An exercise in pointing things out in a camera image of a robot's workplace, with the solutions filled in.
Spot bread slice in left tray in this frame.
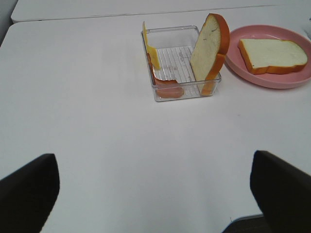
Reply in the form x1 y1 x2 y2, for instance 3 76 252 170
190 14 230 96

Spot bread slice from tray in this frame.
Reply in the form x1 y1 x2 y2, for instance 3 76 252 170
238 39 308 75

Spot clear left plastic tray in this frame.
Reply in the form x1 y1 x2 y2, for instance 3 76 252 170
141 26 222 102

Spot yellow cheese slice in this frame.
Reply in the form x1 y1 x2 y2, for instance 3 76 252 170
142 21 160 70

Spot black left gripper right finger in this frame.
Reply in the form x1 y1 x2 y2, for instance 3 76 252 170
250 150 311 233

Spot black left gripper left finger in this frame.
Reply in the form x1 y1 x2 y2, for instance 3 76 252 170
0 154 60 233

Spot bacon strip from tray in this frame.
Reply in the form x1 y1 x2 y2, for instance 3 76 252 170
147 54 184 98

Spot pink round plate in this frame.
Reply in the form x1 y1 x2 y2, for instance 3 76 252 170
225 25 311 89

